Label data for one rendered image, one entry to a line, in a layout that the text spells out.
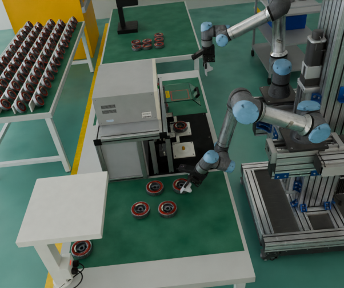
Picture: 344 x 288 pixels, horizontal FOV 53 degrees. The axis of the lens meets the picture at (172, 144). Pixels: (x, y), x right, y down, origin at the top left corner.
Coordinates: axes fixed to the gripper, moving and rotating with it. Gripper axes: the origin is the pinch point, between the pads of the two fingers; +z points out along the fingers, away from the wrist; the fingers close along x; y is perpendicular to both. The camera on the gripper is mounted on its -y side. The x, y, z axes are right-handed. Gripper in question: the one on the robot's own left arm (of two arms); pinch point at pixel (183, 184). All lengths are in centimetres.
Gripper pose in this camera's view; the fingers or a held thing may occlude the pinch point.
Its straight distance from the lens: 215.7
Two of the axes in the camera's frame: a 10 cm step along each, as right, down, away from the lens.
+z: -3.9, 5.8, 7.2
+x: 3.7, -6.1, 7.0
